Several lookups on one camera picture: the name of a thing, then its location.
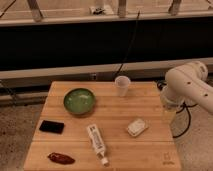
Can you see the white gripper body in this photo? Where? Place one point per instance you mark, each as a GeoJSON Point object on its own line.
{"type": "Point", "coordinates": [171, 102]}

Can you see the white tube with label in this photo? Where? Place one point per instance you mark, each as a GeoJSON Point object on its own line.
{"type": "Point", "coordinates": [97, 143]}

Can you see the wooden cutting board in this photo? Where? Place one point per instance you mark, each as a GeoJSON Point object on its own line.
{"type": "Point", "coordinates": [152, 150]}

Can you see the black smartphone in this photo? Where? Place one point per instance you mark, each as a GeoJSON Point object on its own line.
{"type": "Point", "coordinates": [51, 126]}

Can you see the green ceramic bowl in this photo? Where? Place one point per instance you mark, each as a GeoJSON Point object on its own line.
{"type": "Point", "coordinates": [79, 101]}

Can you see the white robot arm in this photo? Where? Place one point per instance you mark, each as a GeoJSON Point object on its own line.
{"type": "Point", "coordinates": [183, 82]}

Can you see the dark red chili pepper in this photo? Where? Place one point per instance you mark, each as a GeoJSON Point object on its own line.
{"type": "Point", "coordinates": [60, 158]}

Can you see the white plastic cup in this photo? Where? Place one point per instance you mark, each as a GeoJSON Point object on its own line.
{"type": "Point", "coordinates": [122, 84]}

